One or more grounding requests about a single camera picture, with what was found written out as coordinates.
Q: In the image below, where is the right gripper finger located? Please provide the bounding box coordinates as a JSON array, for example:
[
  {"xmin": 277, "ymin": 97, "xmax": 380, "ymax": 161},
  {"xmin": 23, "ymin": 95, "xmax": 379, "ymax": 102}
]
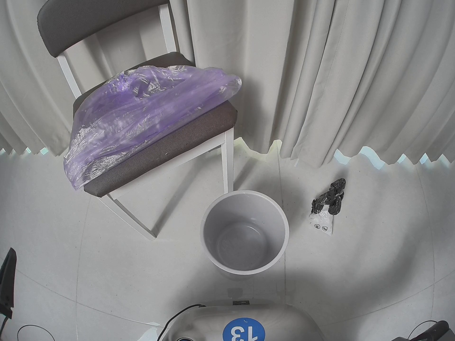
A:
[{"xmin": 420, "ymin": 320, "xmax": 450, "ymax": 341}]

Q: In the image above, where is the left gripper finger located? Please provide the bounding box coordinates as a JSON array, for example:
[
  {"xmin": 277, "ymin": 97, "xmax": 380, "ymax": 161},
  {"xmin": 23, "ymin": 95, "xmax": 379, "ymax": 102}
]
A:
[{"xmin": 0, "ymin": 248, "xmax": 17, "ymax": 319}]

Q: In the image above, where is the purple plastic bag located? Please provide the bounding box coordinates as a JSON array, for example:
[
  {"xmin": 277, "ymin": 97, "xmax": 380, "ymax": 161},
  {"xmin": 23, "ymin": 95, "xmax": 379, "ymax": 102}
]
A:
[{"xmin": 63, "ymin": 65, "xmax": 242, "ymax": 191}]

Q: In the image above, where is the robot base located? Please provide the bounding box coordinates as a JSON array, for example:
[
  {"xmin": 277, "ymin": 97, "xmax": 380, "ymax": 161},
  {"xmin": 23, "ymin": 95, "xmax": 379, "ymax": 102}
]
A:
[{"xmin": 142, "ymin": 299, "xmax": 322, "ymax": 341}]

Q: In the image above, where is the crumpled black plastic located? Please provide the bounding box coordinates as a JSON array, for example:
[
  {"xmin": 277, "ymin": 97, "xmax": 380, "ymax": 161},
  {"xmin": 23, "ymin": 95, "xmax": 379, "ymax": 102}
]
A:
[{"xmin": 311, "ymin": 177, "xmax": 346, "ymax": 216}]

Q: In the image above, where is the white trash bin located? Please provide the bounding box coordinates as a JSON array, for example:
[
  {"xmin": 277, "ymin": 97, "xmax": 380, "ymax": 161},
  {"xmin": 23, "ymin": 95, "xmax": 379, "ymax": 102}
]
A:
[{"xmin": 200, "ymin": 190, "xmax": 289, "ymax": 280}]

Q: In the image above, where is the clear printed wrapper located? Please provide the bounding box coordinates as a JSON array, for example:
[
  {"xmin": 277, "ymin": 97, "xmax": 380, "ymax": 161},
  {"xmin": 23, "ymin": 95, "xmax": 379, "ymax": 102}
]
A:
[{"xmin": 308, "ymin": 210, "xmax": 335, "ymax": 235}]

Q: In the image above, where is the white chair with grey cushions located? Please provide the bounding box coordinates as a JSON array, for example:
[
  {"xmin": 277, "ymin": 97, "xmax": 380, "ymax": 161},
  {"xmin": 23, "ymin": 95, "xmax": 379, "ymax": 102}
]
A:
[{"xmin": 36, "ymin": 0, "xmax": 238, "ymax": 241}]

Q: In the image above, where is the black cable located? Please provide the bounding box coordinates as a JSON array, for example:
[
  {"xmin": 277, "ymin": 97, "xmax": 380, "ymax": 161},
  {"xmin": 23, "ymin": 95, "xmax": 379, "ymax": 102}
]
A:
[
  {"xmin": 158, "ymin": 303, "xmax": 205, "ymax": 341},
  {"xmin": 17, "ymin": 324, "xmax": 55, "ymax": 341},
  {"xmin": 408, "ymin": 319, "xmax": 439, "ymax": 341}
]

